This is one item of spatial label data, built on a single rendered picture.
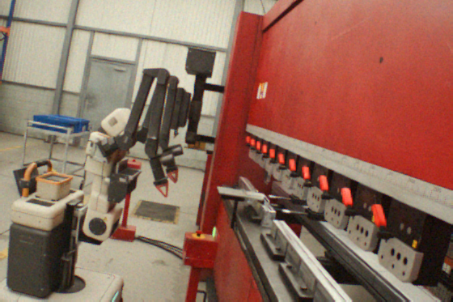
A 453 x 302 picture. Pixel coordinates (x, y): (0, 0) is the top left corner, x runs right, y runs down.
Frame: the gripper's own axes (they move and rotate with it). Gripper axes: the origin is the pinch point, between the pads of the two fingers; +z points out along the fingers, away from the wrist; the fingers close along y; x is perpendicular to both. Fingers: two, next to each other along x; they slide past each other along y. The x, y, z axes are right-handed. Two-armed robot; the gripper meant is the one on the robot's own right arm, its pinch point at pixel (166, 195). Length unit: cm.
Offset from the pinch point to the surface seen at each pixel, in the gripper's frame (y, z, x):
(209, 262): -2.6, 39.6, -10.8
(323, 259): -19, 49, -66
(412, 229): -119, 4, -72
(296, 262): -47, 34, -51
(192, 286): 4, 53, 3
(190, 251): -3.8, 30.5, -3.8
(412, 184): -115, -5, -77
